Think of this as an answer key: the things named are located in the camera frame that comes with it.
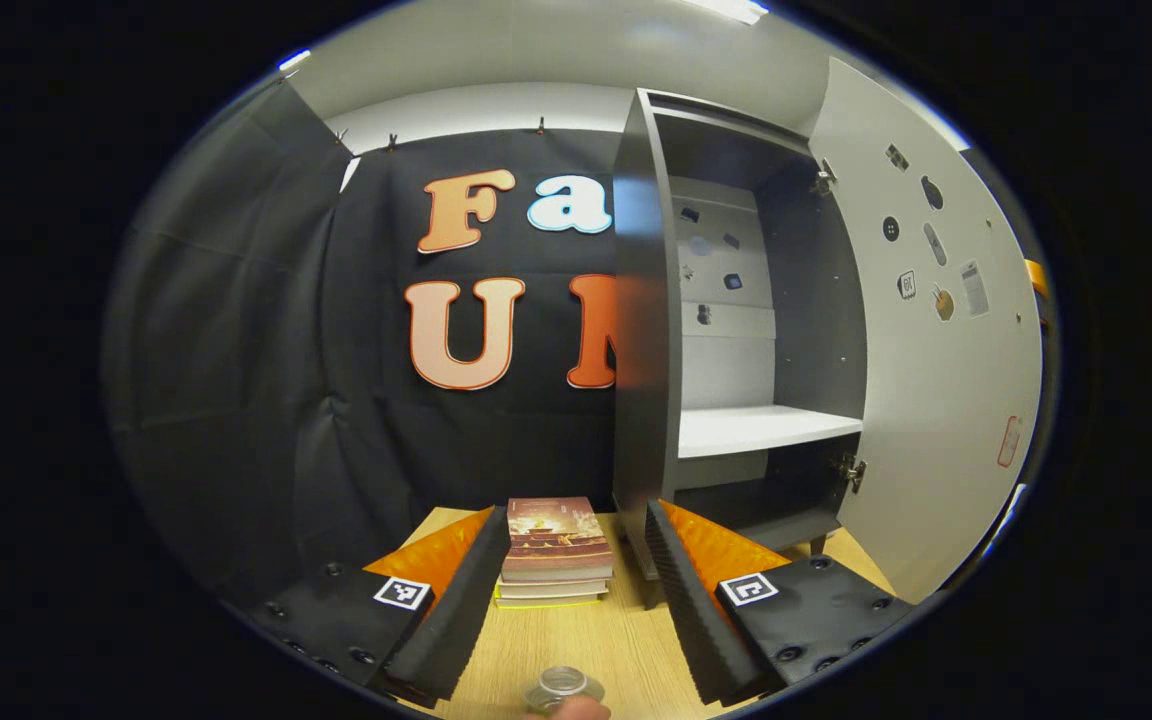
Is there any yellow-green thin book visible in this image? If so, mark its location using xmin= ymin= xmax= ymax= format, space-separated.
xmin=494 ymin=594 xmax=605 ymax=609

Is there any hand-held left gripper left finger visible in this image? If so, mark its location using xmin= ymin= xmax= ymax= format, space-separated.
xmin=256 ymin=505 xmax=512 ymax=709

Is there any white paperback book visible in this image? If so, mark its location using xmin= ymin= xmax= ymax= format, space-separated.
xmin=496 ymin=578 xmax=613 ymax=600

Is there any grey cabinet door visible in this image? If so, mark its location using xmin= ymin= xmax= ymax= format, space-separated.
xmin=809 ymin=57 xmax=1045 ymax=604

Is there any white cabinet shelf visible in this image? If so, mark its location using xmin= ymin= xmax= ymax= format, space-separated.
xmin=678 ymin=405 xmax=864 ymax=459

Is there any black backdrop cloth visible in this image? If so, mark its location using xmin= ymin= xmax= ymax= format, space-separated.
xmin=104 ymin=78 xmax=1042 ymax=613

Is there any large ceiling light panel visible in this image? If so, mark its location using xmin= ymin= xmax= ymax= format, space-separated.
xmin=681 ymin=0 xmax=769 ymax=26

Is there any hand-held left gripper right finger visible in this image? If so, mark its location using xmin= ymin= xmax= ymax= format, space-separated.
xmin=644 ymin=500 xmax=912 ymax=706

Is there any brown cover book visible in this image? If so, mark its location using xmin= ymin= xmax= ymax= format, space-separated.
xmin=501 ymin=497 xmax=615 ymax=583

